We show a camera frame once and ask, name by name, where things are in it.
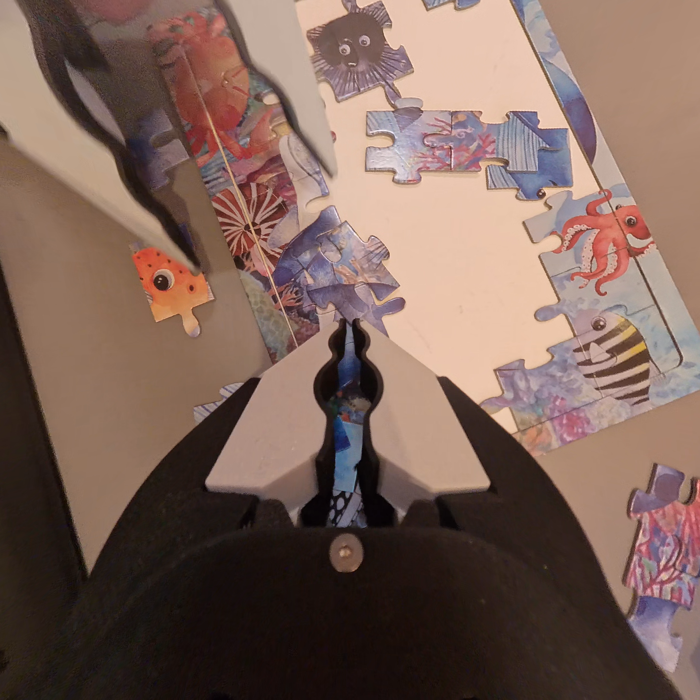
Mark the orange fish puzzle piece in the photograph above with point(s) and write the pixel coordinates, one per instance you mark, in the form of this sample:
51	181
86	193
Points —
169	284

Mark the joined striped coral puzzle pieces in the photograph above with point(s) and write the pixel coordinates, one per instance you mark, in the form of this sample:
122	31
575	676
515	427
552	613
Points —
415	147

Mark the white blue striped puzzle piece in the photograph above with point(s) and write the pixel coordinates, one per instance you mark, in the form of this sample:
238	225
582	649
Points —
219	402

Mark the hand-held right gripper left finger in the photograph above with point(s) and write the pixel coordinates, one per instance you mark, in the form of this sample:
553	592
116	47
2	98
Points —
268	437

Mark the black sea urchin puzzle pieces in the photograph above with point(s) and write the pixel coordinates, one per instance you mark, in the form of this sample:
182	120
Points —
355	54

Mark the ocean jigsaw puzzle board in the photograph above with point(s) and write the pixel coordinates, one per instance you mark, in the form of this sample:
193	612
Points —
465	262

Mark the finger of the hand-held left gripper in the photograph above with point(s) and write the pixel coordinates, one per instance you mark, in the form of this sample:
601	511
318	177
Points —
290	65
60	147

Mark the small blue puzzle piece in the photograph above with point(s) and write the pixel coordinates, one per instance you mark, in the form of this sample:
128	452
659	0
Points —
344	437

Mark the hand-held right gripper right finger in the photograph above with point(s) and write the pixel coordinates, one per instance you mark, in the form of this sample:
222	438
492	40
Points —
426	437

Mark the joined pink coral puzzle pieces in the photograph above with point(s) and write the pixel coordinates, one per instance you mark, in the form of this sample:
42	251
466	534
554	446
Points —
661	558

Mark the purple coral puzzle piece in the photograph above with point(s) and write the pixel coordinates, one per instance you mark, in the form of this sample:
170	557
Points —
333	262

